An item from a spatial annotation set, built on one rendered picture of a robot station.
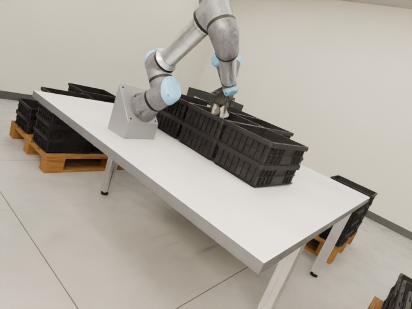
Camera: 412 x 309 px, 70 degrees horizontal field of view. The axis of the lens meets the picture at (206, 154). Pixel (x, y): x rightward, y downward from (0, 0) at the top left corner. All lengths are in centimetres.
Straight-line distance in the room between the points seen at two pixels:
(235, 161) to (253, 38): 450
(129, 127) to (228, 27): 65
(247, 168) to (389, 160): 351
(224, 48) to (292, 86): 409
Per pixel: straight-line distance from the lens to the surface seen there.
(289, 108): 516
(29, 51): 445
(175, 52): 135
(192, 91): 360
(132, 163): 117
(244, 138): 141
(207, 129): 156
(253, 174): 137
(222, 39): 115
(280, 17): 567
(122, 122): 146
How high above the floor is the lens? 111
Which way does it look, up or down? 14 degrees down
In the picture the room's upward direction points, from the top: 20 degrees clockwise
